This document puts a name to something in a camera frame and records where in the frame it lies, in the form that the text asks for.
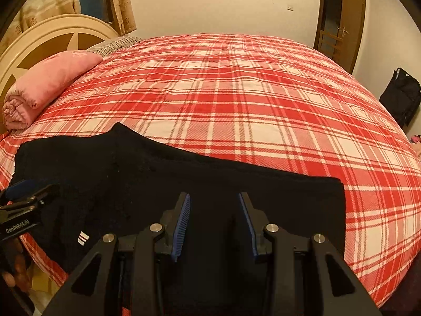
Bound striped pillow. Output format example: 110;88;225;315
86;36;143;56

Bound person's left hand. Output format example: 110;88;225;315
0;237;33;294

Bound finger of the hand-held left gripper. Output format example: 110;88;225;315
0;184;61;218
6;179;42;196

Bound black bag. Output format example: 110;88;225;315
379;67;421;127

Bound folded pink blanket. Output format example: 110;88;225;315
3;49;103;130

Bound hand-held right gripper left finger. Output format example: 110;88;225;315
41;191;192;316

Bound cream round headboard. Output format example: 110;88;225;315
0;14;119;126

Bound black pants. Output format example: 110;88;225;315
10;122;347;316

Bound beige floral curtain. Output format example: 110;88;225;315
108;0;137;35
0;0;81;43

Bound wooden door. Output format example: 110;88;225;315
313;0;367;75

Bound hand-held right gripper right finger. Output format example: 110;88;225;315
237;191;384;316

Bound red plaid bed sheet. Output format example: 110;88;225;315
0;33;421;308

